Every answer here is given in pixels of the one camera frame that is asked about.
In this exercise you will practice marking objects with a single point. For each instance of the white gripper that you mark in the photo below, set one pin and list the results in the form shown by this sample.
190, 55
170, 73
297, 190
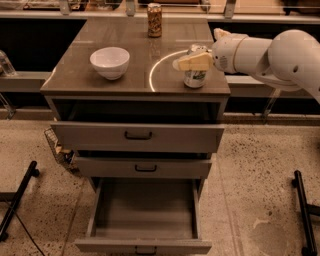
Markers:
224, 52

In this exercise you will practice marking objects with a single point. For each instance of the green white 7up can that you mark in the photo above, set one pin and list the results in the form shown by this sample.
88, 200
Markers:
195, 79

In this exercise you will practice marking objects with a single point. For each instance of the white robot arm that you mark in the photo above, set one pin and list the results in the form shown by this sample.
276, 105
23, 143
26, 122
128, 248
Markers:
289, 62

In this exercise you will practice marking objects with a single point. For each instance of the brown patterned drink can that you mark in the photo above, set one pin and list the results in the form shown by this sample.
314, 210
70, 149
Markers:
154, 15

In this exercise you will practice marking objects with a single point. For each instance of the grey drawer cabinet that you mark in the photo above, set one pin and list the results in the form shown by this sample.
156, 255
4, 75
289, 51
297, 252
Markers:
150, 75

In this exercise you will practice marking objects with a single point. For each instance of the grey top drawer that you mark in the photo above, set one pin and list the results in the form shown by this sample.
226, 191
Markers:
176, 138

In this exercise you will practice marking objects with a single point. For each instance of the grey middle drawer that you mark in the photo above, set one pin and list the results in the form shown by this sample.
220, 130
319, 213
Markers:
143, 167

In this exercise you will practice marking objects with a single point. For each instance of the grey open bottom drawer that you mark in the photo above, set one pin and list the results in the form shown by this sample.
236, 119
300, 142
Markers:
145, 217

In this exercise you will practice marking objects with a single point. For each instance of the white ceramic bowl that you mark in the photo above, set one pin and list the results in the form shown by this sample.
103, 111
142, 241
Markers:
110, 62

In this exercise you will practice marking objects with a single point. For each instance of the clear plastic bottle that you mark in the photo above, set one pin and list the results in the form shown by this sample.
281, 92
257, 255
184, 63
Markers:
6, 64

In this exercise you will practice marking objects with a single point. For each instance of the black right stand leg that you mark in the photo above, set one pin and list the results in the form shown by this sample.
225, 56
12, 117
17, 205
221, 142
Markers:
306, 209

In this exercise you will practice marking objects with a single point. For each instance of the black stand leg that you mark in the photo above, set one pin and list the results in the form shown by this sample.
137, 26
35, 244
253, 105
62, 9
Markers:
14, 198
306, 209

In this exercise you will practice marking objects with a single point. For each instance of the black left stand leg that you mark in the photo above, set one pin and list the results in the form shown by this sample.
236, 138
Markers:
14, 198

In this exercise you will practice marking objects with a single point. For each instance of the wire mesh basket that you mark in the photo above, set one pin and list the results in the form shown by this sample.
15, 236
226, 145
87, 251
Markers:
64, 157

